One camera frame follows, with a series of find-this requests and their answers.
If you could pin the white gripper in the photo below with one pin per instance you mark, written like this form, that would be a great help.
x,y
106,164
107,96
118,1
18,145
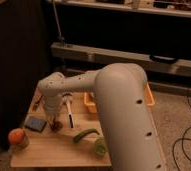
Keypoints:
x,y
51,106

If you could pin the dark red grape bunch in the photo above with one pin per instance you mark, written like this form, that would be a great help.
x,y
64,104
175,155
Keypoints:
x,y
55,126

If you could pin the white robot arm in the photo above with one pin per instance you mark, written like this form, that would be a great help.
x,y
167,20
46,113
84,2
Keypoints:
x,y
125,119

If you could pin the green plastic cup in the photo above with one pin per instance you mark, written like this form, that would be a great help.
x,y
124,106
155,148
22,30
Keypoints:
x,y
100,147

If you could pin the small metal fork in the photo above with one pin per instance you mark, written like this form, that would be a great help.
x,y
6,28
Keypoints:
x,y
37,103

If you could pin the blue sponge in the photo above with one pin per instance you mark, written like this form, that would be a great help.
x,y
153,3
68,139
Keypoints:
x,y
35,124

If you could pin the yellow plastic bin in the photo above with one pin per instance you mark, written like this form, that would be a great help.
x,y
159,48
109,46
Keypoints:
x,y
89,101

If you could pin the orange fruit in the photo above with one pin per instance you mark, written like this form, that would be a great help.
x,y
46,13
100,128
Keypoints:
x,y
14,132

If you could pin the grey metal shelf rail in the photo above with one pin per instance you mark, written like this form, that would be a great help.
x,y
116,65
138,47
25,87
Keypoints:
x,y
105,56

